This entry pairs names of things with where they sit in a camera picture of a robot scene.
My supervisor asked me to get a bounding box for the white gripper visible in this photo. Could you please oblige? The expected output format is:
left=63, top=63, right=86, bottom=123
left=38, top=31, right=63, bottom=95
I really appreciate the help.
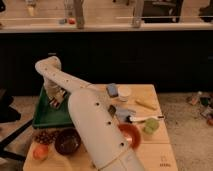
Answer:
left=44, top=80, right=64, bottom=102

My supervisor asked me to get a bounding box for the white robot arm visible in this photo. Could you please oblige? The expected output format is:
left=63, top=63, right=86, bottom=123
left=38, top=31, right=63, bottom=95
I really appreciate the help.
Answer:
left=35, top=56, right=145, bottom=171

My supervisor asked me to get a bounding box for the green plastic tray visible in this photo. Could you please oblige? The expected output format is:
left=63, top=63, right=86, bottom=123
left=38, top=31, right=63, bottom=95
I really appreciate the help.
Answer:
left=32, top=88, right=73, bottom=129

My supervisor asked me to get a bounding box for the bunch of dark grapes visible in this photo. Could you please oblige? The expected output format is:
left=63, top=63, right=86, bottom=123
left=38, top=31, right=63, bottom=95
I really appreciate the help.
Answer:
left=34, top=131, right=59, bottom=145

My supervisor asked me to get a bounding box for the dark brown bowl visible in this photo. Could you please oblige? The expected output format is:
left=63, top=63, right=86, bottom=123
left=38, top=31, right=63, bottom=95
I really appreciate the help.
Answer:
left=55, top=128, right=81, bottom=155

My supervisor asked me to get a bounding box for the black chair base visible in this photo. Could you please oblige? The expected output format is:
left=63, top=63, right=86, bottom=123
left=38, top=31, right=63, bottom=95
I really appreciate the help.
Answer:
left=0, top=88, right=34, bottom=163

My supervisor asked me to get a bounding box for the blue sponge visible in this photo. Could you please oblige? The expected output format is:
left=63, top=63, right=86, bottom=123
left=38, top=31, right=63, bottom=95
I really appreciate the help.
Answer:
left=106, top=83, right=118, bottom=98

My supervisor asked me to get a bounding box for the orange fruit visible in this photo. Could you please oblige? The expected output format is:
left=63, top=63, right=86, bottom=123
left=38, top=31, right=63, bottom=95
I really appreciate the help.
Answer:
left=33, top=144, right=49, bottom=160

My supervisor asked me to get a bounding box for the grey blue cloth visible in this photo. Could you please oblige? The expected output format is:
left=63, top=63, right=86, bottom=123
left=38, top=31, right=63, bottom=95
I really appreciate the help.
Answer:
left=115, top=107, right=136, bottom=122

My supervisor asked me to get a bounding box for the red object on counter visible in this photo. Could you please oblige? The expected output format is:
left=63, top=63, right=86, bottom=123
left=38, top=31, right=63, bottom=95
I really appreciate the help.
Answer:
left=68, top=18, right=75, bottom=25

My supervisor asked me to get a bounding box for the red bowl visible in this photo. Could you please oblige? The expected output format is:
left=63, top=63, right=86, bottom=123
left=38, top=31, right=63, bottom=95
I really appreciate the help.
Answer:
left=118, top=123, right=141, bottom=150

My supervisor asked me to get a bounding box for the green apple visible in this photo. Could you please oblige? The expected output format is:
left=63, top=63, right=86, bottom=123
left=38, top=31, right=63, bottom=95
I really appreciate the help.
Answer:
left=143, top=118, right=159, bottom=134

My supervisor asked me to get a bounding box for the clutter pile on floor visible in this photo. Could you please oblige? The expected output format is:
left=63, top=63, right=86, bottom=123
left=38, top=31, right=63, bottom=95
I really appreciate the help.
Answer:
left=186, top=91, right=213, bottom=127

